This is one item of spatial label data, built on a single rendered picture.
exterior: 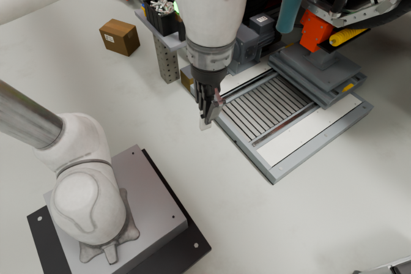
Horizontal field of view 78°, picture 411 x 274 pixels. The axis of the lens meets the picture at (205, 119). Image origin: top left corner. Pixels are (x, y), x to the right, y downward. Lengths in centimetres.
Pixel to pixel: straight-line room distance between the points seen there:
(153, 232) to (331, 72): 133
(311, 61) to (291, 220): 94
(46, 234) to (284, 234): 99
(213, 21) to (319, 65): 137
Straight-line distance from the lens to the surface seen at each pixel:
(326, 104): 166
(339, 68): 178
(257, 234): 134
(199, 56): 46
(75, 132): 79
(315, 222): 143
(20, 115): 72
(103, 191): 71
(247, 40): 151
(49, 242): 115
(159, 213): 93
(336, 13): 112
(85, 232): 76
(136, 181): 98
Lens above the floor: 129
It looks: 53 degrees down
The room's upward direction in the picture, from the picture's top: straight up
